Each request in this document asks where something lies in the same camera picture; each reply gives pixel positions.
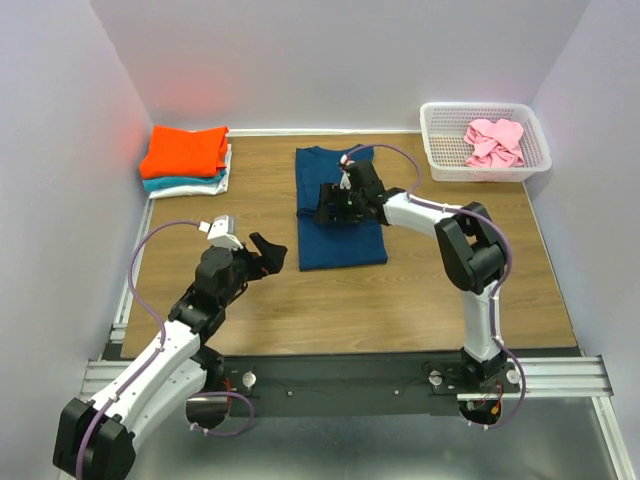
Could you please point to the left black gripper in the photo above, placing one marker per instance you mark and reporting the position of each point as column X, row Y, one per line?
column 270, row 261

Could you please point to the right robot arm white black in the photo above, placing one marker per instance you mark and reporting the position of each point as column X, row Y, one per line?
column 475, row 254

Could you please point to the folded orange t shirt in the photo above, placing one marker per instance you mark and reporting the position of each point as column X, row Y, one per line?
column 175, row 152

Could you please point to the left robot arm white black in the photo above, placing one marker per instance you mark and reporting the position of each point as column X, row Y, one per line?
column 101, row 437

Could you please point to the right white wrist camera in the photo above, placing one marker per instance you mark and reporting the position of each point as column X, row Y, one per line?
column 344, row 163

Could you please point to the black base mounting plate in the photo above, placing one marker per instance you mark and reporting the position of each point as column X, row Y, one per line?
column 437, row 383

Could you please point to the aluminium rail frame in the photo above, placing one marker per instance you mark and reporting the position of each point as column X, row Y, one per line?
column 540, row 377

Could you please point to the folded white t shirt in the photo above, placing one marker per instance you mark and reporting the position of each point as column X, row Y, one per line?
column 218, row 187

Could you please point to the white plastic basket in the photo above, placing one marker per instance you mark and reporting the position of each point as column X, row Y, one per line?
column 444, row 124

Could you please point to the folded teal t shirt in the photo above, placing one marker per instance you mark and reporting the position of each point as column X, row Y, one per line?
column 151, row 185

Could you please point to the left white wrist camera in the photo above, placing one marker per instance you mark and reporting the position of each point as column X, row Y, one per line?
column 221, row 232

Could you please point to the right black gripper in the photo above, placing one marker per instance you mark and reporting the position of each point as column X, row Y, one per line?
column 331, row 194

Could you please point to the pink t shirt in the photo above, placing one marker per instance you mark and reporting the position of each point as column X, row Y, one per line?
column 495, row 144

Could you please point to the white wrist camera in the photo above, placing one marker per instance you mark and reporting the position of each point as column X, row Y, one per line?
column 344, row 163
column 221, row 232

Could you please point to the dark blue t shirt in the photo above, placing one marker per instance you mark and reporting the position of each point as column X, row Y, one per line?
column 333, row 245

